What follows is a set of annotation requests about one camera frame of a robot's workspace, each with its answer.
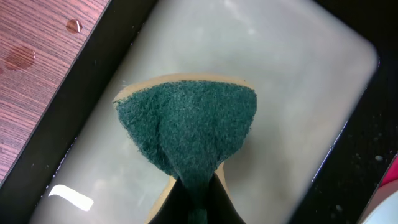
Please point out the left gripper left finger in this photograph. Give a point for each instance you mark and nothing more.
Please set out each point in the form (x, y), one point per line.
(173, 204)

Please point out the black water tray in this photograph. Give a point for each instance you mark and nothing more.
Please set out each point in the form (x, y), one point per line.
(325, 131)

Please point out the red plastic tray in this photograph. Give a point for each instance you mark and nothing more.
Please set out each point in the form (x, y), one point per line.
(392, 173)

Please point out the light blue plate front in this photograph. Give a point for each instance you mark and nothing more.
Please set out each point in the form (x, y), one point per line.
(382, 208)

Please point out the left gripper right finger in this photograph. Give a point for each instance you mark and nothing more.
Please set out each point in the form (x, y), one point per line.
(220, 209)

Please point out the green yellow sponge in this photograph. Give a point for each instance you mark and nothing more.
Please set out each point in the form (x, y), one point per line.
(187, 125)

